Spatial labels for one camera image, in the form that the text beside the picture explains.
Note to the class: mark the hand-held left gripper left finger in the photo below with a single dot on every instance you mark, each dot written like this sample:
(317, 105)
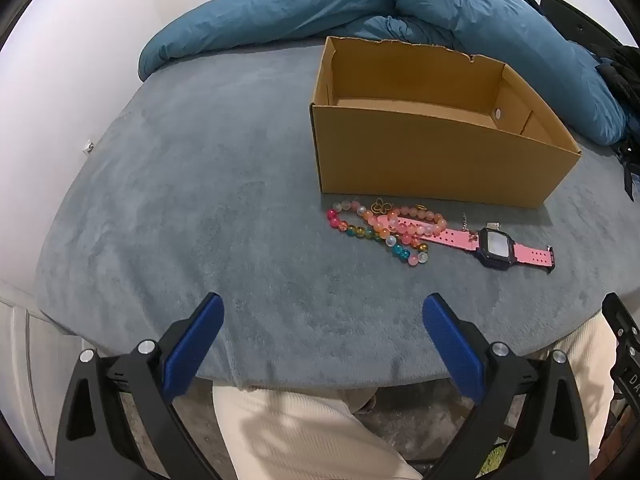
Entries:
(197, 340)

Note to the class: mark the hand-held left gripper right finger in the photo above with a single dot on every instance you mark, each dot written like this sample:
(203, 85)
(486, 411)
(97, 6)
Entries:
(452, 350)

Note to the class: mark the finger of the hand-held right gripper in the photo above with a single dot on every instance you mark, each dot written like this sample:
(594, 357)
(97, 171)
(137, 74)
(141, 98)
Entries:
(617, 320)

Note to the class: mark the gold butterfly earring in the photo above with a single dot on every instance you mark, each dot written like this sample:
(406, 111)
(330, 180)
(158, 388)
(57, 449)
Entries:
(382, 205)

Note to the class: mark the brown cardboard box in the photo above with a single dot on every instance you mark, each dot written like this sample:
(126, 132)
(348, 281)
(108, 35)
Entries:
(425, 160)

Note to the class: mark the person's right leg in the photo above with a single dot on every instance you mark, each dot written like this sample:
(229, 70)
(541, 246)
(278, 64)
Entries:
(585, 350)

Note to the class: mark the person's leg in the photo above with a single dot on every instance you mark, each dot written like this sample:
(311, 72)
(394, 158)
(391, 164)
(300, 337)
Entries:
(300, 435)
(585, 350)

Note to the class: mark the grey slipper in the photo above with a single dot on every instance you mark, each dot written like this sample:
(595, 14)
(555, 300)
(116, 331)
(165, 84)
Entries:
(365, 405)

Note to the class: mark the grey plush blanket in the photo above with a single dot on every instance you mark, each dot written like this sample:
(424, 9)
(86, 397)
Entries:
(200, 210)

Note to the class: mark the person's left leg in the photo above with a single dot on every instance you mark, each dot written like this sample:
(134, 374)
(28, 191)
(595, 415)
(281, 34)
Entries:
(300, 435)

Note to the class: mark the white door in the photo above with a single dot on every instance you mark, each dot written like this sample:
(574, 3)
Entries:
(30, 360)

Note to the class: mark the black clothing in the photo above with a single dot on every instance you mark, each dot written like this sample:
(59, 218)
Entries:
(625, 75)

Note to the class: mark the dark headboard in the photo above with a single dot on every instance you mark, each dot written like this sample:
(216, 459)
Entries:
(565, 15)

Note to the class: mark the blue duvet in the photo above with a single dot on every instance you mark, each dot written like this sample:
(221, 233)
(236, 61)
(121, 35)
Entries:
(300, 15)

